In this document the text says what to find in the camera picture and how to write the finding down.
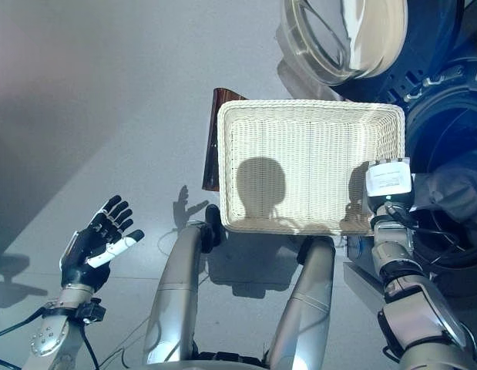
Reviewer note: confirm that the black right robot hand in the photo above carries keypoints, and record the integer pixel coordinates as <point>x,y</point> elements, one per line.
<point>388,181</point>

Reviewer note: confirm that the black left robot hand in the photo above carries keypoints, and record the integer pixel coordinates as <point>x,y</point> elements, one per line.
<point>82,258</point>

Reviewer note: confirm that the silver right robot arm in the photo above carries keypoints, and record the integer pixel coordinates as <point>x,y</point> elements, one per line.
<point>411,293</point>

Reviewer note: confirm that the dark grey washing machine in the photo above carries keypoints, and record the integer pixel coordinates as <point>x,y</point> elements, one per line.
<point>446,135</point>

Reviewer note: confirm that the round glass washing machine door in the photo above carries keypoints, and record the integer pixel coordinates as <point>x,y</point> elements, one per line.
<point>338,34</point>

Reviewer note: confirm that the white wicker laundry basket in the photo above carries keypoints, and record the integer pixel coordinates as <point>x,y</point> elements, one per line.
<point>299,154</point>

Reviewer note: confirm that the brown wooden stool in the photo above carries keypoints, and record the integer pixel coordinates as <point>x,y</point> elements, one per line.
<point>212,146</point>

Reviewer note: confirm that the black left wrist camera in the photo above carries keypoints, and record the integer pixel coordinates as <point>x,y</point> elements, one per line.
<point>92,310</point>

